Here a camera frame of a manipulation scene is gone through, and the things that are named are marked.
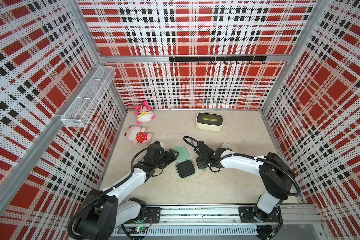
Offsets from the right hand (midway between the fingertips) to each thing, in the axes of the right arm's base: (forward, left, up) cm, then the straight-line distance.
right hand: (203, 161), depth 88 cm
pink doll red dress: (+18, +43, +2) cm, 47 cm away
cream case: (+11, -21, -2) cm, 23 cm away
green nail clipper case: (-2, +11, -4) cm, 12 cm away
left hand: (+2, +15, +4) cm, 16 cm away
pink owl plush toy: (+37, +42, +4) cm, 56 cm away
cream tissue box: (+29, -6, +3) cm, 30 cm away
